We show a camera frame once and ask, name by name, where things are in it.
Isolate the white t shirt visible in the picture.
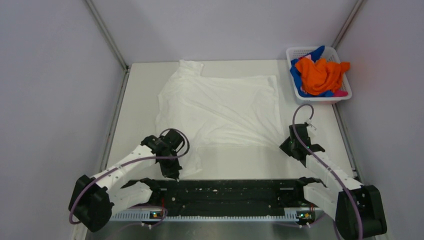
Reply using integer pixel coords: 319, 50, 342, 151
155, 60, 284, 178

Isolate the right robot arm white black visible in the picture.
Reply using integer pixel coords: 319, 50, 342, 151
279, 123, 388, 240

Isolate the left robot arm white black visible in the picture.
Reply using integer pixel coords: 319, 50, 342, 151
68, 128, 190, 232

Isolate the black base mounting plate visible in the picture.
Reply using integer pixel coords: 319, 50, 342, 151
139, 178, 320, 217

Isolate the pink garment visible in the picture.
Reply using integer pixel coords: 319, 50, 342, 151
333, 89, 349, 98

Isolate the orange t shirt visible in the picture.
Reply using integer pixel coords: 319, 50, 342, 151
295, 57, 351, 96

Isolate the blue t shirt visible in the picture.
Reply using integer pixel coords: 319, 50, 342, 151
286, 45, 337, 99

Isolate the white plastic laundry basket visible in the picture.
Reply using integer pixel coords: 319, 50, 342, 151
286, 45, 353, 105

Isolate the grey slotted cable duct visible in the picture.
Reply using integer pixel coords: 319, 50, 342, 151
110, 210, 316, 223

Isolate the grey aluminium corner post right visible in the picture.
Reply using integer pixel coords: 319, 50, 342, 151
331, 0, 367, 49

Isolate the grey aluminium corner post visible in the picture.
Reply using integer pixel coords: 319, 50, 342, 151
82, 0, 129, 71
331, 0, 367, 49

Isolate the grey aluminium corner post left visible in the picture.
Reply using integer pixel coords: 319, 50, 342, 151
82, 0, 129, 71

